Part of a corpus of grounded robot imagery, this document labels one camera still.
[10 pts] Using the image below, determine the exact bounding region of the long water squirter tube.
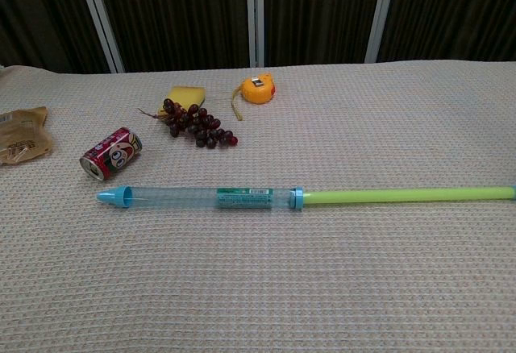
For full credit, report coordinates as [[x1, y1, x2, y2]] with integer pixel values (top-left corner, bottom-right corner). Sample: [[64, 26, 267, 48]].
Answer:
[[95, 185, 304, 211]]

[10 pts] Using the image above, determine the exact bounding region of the yellow sponge block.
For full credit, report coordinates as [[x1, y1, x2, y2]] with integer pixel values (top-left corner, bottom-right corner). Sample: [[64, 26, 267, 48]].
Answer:
[[156, 85, 207, 117]]

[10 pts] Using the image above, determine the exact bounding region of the beige woven tablecloth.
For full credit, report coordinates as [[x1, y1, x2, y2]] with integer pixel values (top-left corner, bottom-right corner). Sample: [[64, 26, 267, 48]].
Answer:
[[0, 60, 516, 353]]

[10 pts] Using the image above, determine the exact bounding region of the brown sauce pouch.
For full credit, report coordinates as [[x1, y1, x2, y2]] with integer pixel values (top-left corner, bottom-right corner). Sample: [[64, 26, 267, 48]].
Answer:
[[0, 106, 54, 166]]

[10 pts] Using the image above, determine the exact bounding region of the dark red grape bunch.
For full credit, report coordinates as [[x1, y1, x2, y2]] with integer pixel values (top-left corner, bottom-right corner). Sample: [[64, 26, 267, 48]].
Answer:
[[138, 98, 239, 149]]

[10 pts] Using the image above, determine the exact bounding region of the green toothbrush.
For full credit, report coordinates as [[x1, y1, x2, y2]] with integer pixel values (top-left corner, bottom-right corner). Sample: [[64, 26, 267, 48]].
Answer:
[[302, 184, 516, 206]]

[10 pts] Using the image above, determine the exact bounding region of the dark folding screen panel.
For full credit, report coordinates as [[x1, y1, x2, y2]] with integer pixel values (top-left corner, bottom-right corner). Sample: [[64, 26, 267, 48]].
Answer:
[[364, 0, 516, 64], [75, 0, 259, 73], [245, 0, 398, 68], [0, 0, 124, 74]]

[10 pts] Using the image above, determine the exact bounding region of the orange tape measure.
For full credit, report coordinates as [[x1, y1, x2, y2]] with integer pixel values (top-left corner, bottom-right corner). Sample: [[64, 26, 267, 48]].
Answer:
[[231, 72, 278, 122]]

